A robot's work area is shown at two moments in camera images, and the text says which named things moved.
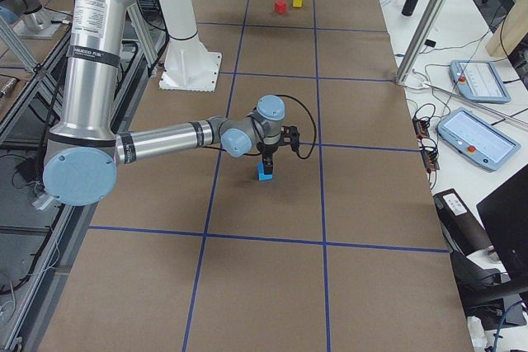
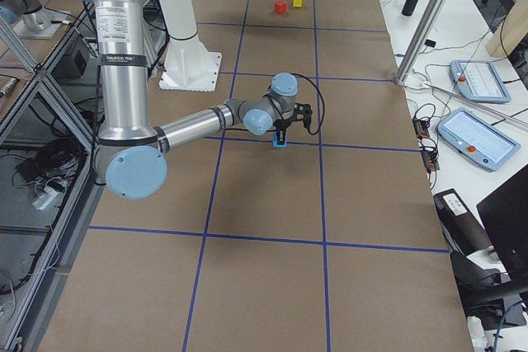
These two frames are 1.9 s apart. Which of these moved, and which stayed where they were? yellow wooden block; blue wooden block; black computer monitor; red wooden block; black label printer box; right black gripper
Moved: right black gripper; blue wooden block
Stayed: red wooden block; black computer monitor; black label printer box; yellow wooden block
